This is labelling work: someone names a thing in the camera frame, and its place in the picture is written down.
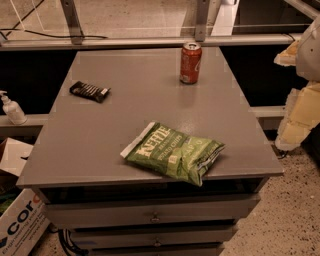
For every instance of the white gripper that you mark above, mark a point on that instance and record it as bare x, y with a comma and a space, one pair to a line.
309, 55

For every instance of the black rxbar chocolate bar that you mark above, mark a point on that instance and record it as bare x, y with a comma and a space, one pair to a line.
89, 91

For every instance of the red coke can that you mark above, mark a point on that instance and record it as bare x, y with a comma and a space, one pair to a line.
191, 54

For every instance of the green kettle chips bag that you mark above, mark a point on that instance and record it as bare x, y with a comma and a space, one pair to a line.
173, 153

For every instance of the grey drawer cabinet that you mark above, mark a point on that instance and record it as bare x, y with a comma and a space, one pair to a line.
113, 208

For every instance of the white pump sanitizer bottle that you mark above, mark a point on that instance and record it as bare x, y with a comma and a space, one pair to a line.
12, 109

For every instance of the white cardboard box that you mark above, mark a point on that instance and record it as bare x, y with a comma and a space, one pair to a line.
22, 223

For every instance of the grey metal frame rail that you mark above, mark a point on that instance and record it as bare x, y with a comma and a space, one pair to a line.
104, 24

